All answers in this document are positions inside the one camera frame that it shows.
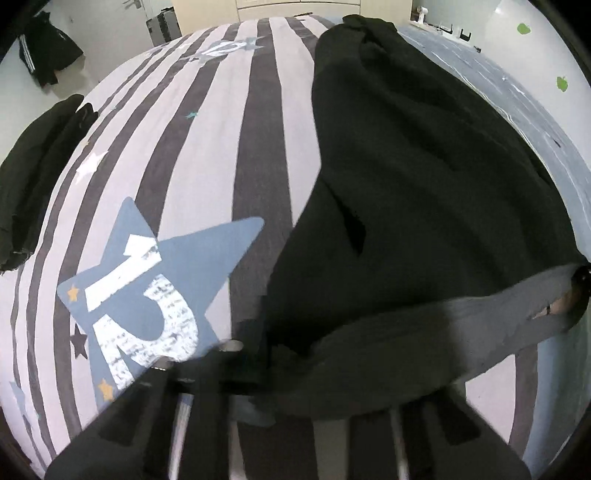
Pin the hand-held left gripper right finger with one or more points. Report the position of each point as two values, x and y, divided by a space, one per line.
420 461

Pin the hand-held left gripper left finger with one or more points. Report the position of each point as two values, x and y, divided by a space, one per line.
207 392

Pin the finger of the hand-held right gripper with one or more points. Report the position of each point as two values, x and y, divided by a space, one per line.
581 281

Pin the black garment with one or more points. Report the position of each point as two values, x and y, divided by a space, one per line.
415 184

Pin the pile of folded black clothes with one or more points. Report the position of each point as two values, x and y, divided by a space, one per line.
32 184

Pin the striped and blue bed sheet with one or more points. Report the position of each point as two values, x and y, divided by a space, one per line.
184 161

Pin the white desk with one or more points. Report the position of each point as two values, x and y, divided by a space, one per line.
425 24

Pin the small white fan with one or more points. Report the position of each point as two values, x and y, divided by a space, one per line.
420 14

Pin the grey suitcase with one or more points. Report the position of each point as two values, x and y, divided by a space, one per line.
164 25

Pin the black jacket with white stripes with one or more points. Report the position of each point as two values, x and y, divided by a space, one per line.
46 50

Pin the cream wardrobe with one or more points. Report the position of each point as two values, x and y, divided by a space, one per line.
207 14

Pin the green wall sticker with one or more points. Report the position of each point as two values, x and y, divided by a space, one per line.
524 29
562 84

